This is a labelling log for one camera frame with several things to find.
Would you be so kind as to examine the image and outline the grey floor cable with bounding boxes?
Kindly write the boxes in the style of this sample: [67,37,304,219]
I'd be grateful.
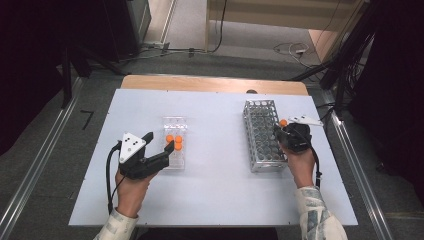
[116,46,206,64]

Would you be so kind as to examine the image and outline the clear acrylic tube rack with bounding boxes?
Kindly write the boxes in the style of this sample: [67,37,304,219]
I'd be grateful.
[161,115,188,170]

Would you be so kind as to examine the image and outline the beige desk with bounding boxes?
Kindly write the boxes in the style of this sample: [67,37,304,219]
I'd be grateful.
[204,0,368,53]

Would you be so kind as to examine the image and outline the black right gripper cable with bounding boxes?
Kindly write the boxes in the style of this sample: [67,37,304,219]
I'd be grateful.
[309,146,323,189]

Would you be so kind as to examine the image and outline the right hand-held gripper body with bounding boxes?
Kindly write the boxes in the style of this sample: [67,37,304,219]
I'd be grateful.
[279,115,324,154]

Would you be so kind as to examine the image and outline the black curtain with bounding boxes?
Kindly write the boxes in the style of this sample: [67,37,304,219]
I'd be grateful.
[0,0,111,156]
[346,0,424,194]

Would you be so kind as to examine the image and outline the black metal stand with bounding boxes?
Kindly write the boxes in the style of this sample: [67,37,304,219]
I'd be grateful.
[61,46,73,109]

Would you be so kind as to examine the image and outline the metal test tube rack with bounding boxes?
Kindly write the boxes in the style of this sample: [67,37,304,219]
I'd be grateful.
[242,99,290,174]

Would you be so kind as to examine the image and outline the black hanging cable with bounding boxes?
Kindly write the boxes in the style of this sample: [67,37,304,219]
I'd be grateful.
[208,0,229,54]

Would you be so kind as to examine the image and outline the aluminium floor rail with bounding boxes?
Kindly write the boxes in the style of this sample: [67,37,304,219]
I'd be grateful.
[319,89,396,240]
[0,77,84,234]
[159,0,178,44]

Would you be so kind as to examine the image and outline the wooden panel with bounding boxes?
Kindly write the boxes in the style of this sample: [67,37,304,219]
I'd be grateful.
[308,29,338,63]

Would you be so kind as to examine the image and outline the dark cabinet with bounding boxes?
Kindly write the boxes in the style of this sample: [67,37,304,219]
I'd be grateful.
[103,0,153,63]

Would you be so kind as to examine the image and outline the black cable bundle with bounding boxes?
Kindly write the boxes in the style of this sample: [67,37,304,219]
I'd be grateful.
[283,0,378,114]

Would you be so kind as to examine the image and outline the white cable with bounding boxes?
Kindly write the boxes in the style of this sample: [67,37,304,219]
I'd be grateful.
[273,41,311,68]

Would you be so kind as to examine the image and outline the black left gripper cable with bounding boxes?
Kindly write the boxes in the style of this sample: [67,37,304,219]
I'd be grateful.
[105,141,128,215]

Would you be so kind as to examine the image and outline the person's right hand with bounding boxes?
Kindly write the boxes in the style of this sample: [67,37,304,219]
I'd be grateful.
[279,143,317,190]

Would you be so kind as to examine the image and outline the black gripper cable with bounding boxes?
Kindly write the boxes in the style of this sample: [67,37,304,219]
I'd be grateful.
[105,141,128,215]
[309,146,323,189]

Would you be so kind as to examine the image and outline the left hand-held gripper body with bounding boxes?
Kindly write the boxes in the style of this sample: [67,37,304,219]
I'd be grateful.
[118,132,171,180]

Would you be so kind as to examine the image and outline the person's left hand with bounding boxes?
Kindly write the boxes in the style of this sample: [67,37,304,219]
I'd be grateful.
[114,169,158,219]

